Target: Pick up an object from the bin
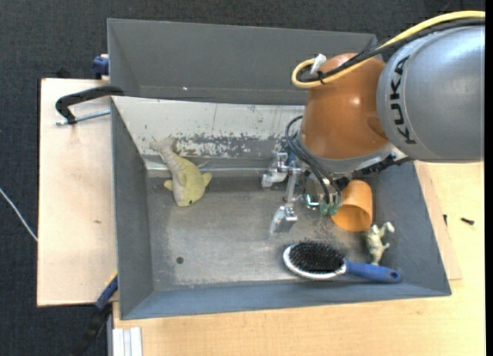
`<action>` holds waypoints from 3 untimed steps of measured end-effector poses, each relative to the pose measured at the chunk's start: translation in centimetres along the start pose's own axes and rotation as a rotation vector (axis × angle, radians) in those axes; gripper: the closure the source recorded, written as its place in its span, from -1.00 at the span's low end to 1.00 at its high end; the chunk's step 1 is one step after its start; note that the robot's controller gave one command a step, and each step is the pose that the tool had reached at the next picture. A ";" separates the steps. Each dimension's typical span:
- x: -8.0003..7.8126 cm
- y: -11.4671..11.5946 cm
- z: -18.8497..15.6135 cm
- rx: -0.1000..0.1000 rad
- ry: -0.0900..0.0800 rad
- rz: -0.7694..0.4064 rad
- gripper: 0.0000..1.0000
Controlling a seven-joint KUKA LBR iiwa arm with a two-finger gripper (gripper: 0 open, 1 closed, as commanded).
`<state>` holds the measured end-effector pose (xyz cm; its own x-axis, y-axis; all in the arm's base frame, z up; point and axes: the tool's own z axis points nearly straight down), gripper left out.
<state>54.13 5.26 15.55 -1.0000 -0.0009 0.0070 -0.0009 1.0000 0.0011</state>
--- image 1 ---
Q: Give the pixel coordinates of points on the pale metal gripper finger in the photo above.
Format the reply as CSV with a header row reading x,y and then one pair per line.
x,y
274,175
283,221

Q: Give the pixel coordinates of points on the blue and white hairbrush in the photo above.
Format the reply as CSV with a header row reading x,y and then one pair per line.
x,y
319,260

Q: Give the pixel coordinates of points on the grey metal bin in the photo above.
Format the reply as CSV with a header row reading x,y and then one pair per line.
x,y
231,239

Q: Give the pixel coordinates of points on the orange plastic cup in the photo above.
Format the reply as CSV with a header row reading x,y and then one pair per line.
x,y
354,208

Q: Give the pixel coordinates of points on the yellow plush dolphin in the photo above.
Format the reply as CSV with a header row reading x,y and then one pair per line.
x,y
186,183

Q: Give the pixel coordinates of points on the pale green toy horse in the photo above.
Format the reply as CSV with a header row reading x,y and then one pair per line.
x,y
374,244

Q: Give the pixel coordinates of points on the small black screw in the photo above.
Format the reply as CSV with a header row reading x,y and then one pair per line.
x,y
468,221

